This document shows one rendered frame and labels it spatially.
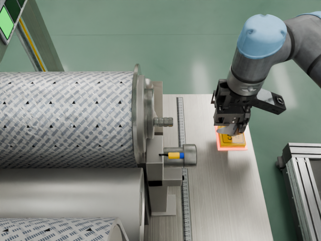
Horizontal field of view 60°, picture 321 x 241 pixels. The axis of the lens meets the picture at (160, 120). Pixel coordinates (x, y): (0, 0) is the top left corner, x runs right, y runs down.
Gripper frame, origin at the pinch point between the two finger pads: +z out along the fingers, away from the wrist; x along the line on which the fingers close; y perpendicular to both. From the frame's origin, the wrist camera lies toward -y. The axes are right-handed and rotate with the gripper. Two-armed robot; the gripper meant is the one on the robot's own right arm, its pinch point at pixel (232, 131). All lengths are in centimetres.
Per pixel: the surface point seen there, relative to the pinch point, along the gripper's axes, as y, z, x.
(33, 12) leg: 72, 6, -61
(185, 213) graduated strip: 14.2, 3.1, 21.3
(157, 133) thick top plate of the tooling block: 20.8, -9.5, 6.0
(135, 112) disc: 23.5, -38.0, 19.9
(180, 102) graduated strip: 13.8, 3.1, -12.7
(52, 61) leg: 73, 33, -61
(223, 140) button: 2.6, 1.2, 2.0
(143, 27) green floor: 33, 93, -163
